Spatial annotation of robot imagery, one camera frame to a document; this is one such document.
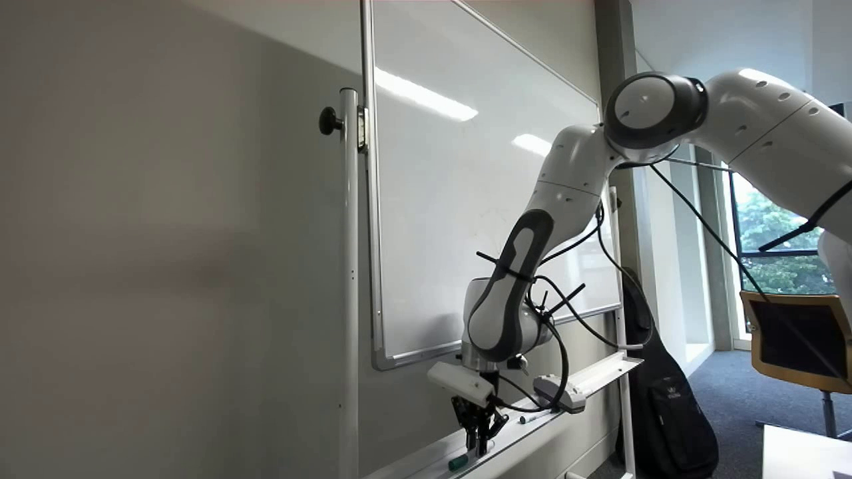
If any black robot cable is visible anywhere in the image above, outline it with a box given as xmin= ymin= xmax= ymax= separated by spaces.
xmin=471 ymin=158 xmax=852 ymax=419

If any wooden chair with dark seat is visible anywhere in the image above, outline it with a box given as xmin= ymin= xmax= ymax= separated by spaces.
xmin=739 ymin=290 xmax=852 ymax=440

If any black guitar bag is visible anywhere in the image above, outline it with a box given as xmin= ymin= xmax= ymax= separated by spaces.
xmin=618 ymin=265 xmax=721 ymax=479

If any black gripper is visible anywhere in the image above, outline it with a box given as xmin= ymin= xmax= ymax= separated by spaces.
xmin=449 ymin=391 xmax=512 ymax=459

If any window with black frame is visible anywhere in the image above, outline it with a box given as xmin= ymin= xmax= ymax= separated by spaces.
xmin=728 ymin=167 xmax=847 ymax=301

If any white metal marker tray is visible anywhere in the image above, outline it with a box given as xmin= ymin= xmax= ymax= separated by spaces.
xmin=362 ymin=351 xmax=647 ymax=479

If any grey whiteboard eraser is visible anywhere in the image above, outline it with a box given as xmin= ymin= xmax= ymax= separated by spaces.
xmin=530 ymin=371 xmax=588 ymax=416

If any large whiteboard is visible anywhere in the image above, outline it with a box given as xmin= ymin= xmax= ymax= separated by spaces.
xmin=359 ymin=0 xmax=623 ymax=372

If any white whiteboard stand post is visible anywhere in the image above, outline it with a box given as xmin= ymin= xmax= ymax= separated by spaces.
xmin=337 ymin=86 xmax=367 ymax=479
xmin=615 ymin=167 xmax=646 ymax=479

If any black round stand knob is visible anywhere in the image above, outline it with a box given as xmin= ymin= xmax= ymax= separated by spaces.
xmin=318 ymin=105 xmax=347 ymax=140

